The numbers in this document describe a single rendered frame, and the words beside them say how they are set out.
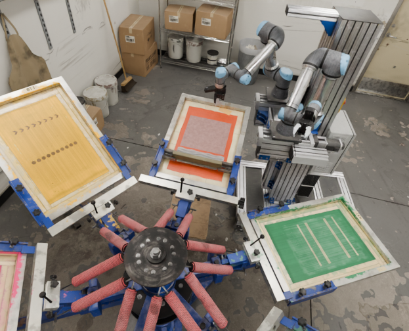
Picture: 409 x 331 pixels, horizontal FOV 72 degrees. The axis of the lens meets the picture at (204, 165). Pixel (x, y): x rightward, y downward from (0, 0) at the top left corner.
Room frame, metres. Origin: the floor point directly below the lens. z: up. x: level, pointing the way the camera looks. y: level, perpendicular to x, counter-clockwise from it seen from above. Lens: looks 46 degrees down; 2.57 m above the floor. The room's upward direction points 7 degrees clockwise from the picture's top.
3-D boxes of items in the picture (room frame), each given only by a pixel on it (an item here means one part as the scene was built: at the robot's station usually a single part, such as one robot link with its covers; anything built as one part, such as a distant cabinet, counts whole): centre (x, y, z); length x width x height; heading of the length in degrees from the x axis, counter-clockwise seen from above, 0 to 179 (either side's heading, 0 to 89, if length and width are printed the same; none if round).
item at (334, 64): (1.67, -0.71, 1.63); 0.15 x 0.12 x 0.55; 66
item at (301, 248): (0.92, -0.67, 1.05); 1.08 x 0.61 x 0.23; 111
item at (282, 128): (1.72, -0.59, 1.31); 0.15 x 0.15 x 0.10
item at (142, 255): (0.59, 0.18, 0.67); 0.39 x 0.39 x 1.35
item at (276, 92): (2.22, -0.59, 1.31); 0.15 x 0.15 x 0.10
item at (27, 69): (2.46, 1.87, 1.06); 0.53 x 0.07 x 1.05; 171
